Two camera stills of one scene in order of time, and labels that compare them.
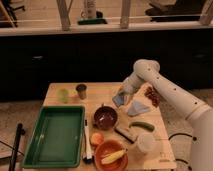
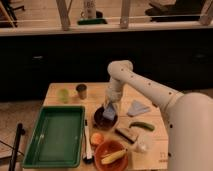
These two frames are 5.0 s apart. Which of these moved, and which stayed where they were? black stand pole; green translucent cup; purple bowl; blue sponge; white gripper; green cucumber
Moved: white gripper; blue sponge
Stayed: black stand pole; purple bowl; green translucent cup; green cucumber
